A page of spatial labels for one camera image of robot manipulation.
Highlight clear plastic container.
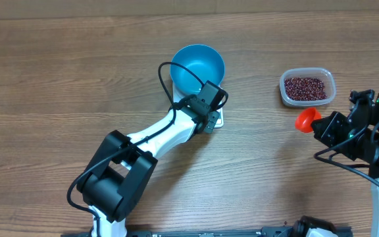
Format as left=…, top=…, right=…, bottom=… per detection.
left=279, top=67, right=336, bottom=107

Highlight red measuring scoop blue handle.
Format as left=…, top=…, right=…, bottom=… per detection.
left=295, top=107, right=322, bottom=133

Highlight blue plastic bowl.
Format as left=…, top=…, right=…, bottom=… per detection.
left=170, top=44, right=226, bottom=95

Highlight red adzuki beans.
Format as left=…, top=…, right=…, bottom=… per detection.
left=284, top=77, right=327, bottom=101

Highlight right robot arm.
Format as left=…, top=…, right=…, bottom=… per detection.
left=311, top=90, right=379, bottom=236

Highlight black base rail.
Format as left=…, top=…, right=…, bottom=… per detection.
left=67, top=216, right=353, bottom=237

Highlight white digital kitchen scale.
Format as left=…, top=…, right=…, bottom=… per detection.
left=172, top=82, right=224, bottom=128

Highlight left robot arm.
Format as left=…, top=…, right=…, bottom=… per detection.
left=76, top=81, right=228, bottom=236

